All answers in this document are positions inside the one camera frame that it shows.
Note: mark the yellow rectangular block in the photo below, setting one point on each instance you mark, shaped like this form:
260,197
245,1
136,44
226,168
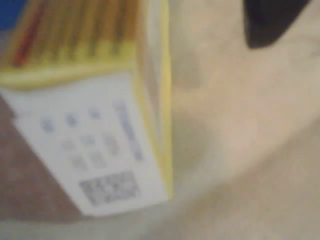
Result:
105,125

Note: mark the blue round bowl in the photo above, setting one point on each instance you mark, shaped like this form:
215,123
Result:
10,12

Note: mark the beige wrinkled cloth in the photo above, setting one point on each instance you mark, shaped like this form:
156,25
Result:
245,140

